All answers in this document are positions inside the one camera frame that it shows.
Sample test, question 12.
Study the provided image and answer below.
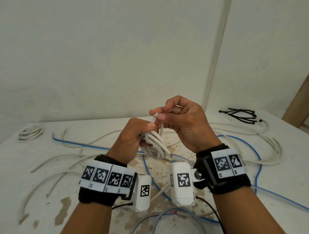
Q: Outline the person's left hand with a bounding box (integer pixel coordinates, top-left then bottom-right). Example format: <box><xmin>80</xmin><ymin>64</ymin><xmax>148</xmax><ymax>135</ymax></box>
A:
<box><xmin>106</xmin><ymin>117</ymin><xmax>157</xmax><ymax>165</ymax></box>

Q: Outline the person's left forearm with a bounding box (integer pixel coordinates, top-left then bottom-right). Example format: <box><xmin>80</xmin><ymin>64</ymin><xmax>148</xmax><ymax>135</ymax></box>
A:
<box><xmin>60</xmin><ymin>202</ymin><xmax>114</xmax><ymax>234</ymax></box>

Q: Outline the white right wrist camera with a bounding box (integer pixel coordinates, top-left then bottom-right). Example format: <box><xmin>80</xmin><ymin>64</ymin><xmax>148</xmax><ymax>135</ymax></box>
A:
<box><xmin>169</xmin><ymin>162</ymin><xmax>206</xmax><ymax>207</ymax></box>

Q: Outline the black camera wire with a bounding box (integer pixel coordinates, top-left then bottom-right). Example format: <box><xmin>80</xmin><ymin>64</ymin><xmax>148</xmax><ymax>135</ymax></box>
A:
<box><xmin>195</xmin><ymin>196</ymin><xmax>226</xmax><ymax>234</ymax></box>
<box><xmin>111</xmin><ymin>202</ymin><xmax>134</xmax><ymax>210</ymax></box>

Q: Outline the person's right forearm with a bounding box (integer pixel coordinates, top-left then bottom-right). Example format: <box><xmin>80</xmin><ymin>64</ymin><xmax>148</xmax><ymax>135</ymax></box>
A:
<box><xmin>212</xmin><ymin>187</ymin><xmax>286</xmax><ymax>234</ymax></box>

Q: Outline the blue cable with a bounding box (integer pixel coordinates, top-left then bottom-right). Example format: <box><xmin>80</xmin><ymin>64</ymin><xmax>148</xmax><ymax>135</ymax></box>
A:
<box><xmin>52</xmin><ymin>132</ymin><xmax>218</xmax><ymax>223</ymax></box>
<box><xmin>216</xmin><ymin>135</ymin><xmax>262</xmax><ymax>191</ymax></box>

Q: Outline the black wristband with markers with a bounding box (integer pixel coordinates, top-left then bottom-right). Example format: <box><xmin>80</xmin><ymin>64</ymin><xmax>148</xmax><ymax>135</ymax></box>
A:
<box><xmin>78</xmin><ymin>155</ymin><xmax>138</xmax><ymax>207</ymax></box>
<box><xmin>193</xmin><ymin>144</ymin><xmax>252</xmax><ymax>195</ymax></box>

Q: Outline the black left camera wire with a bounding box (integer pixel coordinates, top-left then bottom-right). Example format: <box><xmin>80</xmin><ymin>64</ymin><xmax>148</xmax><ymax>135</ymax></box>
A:
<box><xmin>111</xmin><ymin>202</ymin><xmax>134</xmax><ymax>210</ymax></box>

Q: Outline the tangle of white cables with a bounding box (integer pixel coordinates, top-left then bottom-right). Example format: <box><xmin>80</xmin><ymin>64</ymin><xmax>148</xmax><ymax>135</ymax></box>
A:
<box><xmin>18</xmin><ymin>119</ymin><xmax>283</xmax><ymax>217</ymax></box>

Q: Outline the person's right hand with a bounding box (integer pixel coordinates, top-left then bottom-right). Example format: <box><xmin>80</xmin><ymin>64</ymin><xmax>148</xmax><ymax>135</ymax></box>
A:
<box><xmin>149</xmin><ymin>95</ymin><xmax>223</xmax><ymax>154</ymax></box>

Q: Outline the bundle of black cable ties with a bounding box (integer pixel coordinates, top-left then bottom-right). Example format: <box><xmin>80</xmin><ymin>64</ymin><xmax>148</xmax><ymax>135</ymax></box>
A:
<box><xmin>219</xmin><ymin>108</ymin><xmax>263</xmax><ymax>125</ymax></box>

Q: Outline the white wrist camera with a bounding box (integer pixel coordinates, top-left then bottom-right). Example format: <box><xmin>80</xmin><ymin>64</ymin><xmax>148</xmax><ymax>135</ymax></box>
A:
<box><xmin>132</xmin><ymin>175</ymin><xmax>152</xmax><ymax>212</ymax></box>
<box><xmin>169</xmin><ymin>162</ymin><xmax>206</xmax><ymax>207</ymax></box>

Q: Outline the black left wristband with markers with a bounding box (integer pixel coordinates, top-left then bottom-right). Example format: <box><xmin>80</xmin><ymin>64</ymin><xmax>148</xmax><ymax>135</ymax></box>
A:
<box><xmin>78</xmin><ymin>155</ymin><xmax>138</xmax><ymax>207</ymax></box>

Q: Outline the black right wristband with markers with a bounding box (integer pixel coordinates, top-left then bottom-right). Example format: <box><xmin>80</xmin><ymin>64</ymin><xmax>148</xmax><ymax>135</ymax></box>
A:
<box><xmin>193</xmin><ymin>144</ymin><xmax>252</xmax><ymax>195</ymax></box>

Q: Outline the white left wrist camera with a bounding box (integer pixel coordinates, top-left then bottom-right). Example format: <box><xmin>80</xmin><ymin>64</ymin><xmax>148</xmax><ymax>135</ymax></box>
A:
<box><xmin>132</xmin><ymin>175</ymin><xmax>152</xmax><ymax>212</ymax></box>

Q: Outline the thick white cable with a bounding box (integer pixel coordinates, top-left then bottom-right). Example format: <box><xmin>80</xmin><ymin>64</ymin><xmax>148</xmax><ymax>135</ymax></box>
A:
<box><xmin>18</xmin><ymin>125</ymin><xmax>44</xmax><ymax>143</ymax></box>
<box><xmin>139</xmin><ymin>128</ymin><xmax>174</xmax><ymax>161</ymax></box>

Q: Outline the black right camera wire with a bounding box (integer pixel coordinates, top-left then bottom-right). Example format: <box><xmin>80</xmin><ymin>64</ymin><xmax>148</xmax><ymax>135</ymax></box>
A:
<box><xmin>195</xmin><ymin>196</ymin><xmax>226</xmax><ymax>234</ymax></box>

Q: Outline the wooden shelf frame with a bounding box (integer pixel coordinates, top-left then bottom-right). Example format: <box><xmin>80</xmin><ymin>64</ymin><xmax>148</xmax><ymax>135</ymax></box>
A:
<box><xmin>281</xmin><ymin>72</ymin><xmax>309</xmax><ymax>135</ymax></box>

